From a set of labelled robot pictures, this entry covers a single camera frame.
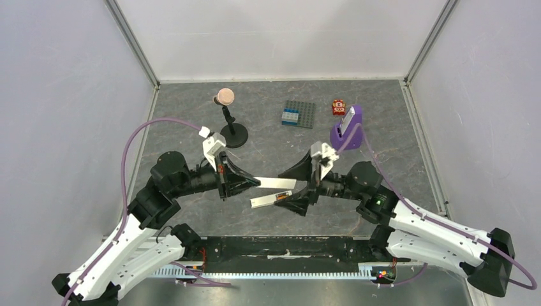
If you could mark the white device in holder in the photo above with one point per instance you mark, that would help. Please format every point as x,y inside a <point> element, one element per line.
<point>346,120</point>

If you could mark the blue white lego bricks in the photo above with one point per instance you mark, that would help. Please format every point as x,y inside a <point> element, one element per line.
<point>290,117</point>

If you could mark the white remote control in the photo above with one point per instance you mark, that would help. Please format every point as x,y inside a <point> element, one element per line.
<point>264,201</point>

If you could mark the black stand with pink ball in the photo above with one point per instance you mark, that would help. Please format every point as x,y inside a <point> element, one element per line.
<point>236,134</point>

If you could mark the purple holder stand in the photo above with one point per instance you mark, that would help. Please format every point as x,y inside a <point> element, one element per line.
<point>354,135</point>

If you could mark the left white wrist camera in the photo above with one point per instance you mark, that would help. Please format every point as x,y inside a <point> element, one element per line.
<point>212,145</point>

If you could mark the grey lego baseplate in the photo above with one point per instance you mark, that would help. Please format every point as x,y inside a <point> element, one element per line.
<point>306,112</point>

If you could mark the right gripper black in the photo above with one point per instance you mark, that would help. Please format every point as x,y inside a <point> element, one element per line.
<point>313,184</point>

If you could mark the orange battery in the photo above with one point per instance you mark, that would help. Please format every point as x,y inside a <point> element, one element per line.
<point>283,195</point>

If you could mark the white cable duct strip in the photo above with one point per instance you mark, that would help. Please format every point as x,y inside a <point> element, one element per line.
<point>363,273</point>

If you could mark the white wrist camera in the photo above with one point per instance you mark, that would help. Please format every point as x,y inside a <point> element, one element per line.
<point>212,145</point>
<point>323,155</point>

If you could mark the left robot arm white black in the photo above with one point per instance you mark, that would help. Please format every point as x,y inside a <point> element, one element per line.
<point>111,272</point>

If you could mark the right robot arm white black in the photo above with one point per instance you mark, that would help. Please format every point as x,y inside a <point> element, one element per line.
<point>405,230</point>

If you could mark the white remote battery cover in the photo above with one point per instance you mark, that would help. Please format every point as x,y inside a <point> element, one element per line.
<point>276,183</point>

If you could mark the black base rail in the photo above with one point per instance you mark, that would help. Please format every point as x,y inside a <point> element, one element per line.
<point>284,254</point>

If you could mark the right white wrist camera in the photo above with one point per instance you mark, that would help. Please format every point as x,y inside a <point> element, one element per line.
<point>323,155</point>

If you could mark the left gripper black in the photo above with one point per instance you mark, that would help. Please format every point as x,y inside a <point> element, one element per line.
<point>230,182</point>

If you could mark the red toy figure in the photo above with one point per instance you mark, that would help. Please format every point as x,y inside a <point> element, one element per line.
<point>338,107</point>

